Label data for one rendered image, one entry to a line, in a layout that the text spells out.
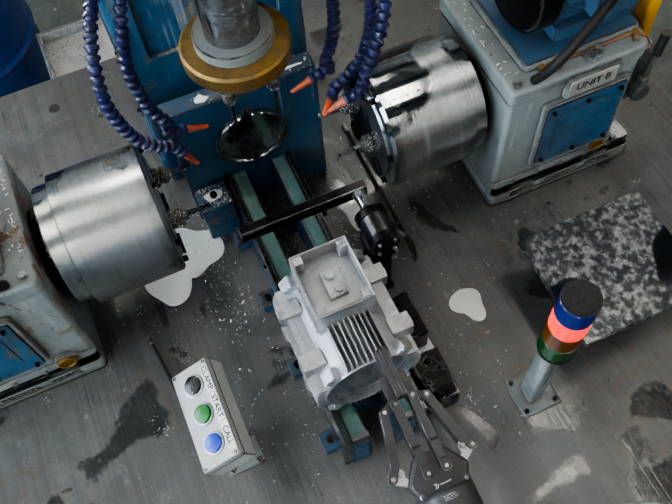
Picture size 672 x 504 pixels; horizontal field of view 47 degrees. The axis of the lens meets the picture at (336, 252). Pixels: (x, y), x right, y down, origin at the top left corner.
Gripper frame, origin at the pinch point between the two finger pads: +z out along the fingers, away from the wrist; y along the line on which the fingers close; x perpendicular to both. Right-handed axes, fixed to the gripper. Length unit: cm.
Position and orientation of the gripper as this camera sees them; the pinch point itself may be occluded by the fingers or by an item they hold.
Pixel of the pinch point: (390, 373)
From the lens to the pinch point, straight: 105.3
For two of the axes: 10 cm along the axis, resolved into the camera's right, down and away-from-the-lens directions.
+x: 0.0, 3.7, 9.3
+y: -9.2, 3.7, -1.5
